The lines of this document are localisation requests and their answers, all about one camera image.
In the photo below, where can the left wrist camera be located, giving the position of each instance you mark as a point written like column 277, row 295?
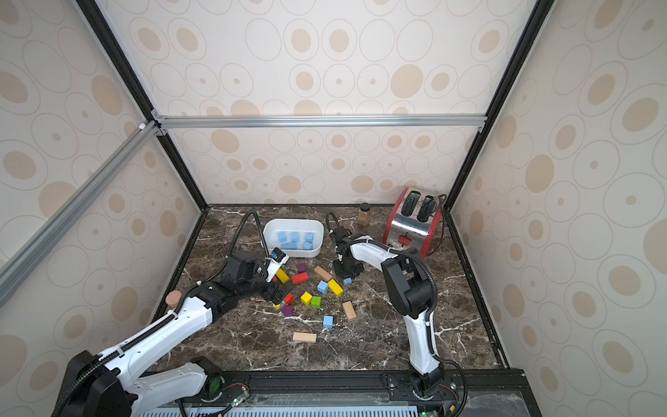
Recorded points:
column 277, row 259

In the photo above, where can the tan block right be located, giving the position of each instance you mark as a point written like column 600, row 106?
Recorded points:
column 349, row 310

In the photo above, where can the green cube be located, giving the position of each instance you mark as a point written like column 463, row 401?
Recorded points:
column 316, row 302

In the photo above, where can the long tan block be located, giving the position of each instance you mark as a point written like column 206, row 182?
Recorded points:
column 323, row 274
column 304, row 337

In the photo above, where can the small brown spice jar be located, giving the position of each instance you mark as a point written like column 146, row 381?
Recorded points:
column 363, row 214

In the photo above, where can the long yellow block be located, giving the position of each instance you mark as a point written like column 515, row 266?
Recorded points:
column 282, row 276
column 335, row 288

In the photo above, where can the white rectangular dish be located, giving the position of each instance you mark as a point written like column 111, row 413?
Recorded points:
column 302, row 227

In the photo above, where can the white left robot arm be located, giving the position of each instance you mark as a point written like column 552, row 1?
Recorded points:
column 112, row 382

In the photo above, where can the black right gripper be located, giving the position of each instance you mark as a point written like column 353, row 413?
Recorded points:
column 343, row 265

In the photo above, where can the silver horizontal frame bar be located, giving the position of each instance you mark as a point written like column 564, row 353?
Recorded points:
column 330, row 121

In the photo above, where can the long yellow block left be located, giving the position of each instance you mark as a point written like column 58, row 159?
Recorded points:
column 282, row 276

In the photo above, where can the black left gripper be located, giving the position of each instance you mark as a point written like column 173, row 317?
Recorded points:
column 273, row 294

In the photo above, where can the long tan block upper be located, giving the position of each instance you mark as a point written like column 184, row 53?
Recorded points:
column 323, row 274

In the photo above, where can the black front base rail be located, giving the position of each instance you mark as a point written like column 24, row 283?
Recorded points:
column 487, row 392

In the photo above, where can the long tan block bottom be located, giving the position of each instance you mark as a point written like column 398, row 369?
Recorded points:
column 304, row 337

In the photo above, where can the long red block middle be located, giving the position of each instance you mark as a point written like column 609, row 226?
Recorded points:
column 299, row 278

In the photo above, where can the red silver toaster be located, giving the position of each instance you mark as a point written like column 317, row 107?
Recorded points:
column 414, row 220

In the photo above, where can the long yellow block right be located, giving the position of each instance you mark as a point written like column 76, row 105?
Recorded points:
column 335, row 288

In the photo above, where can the silver diagonal frame bar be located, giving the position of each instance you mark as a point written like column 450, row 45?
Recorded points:
column 17, row 269

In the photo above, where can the small yellow cube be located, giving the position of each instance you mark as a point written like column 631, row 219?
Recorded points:
column 306, row 298

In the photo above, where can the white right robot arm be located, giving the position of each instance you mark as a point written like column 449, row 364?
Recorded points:
column 412, row 292

